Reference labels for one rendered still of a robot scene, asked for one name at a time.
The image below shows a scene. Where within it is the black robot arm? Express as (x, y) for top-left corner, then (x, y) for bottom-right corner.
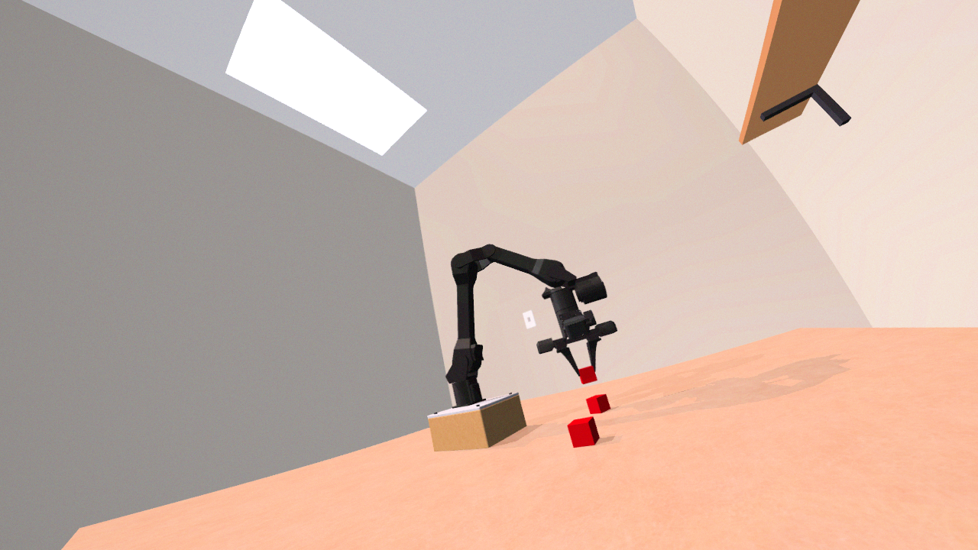
(445, 244), (607, 409)

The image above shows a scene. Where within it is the red cube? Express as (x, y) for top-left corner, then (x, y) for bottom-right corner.
(568, 416), (600, 448)
(579, 366), (597, 384)
(586, 394), (610, 414)

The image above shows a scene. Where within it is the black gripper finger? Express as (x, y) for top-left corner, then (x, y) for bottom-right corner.
(556, 347), (580, 376)
(586, 338), (601, 372)

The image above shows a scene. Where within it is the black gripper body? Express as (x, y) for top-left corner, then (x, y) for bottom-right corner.
(536, 306), (617, 354)

